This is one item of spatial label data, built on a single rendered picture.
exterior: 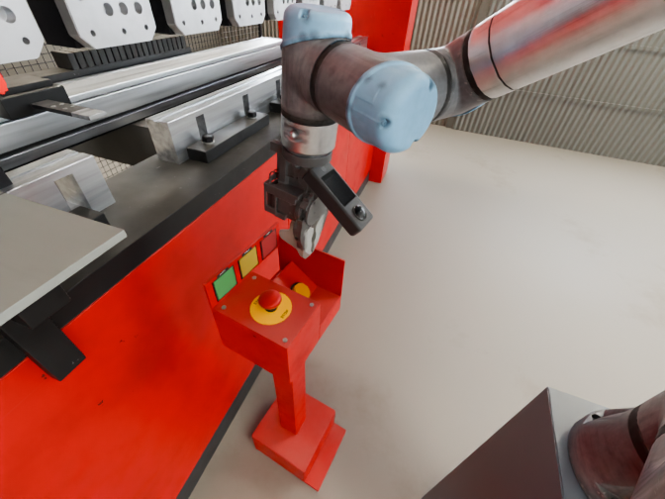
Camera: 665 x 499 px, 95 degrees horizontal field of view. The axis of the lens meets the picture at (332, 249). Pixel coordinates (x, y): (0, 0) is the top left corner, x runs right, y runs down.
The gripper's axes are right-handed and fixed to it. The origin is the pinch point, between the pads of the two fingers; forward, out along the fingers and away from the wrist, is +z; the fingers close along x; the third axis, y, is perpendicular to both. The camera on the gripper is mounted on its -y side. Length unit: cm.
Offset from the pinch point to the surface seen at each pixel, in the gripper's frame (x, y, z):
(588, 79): -358, -85, 13
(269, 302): 10.9, 0.8, 3.0
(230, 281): 10.5, 9.6, 4.1
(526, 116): -354, -53, 55
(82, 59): -17, 83, -11
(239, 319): 14.5, 4.2, 6.3
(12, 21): 12.3, 38.4, -28.4
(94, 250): 25.9, 10.8, -15.2
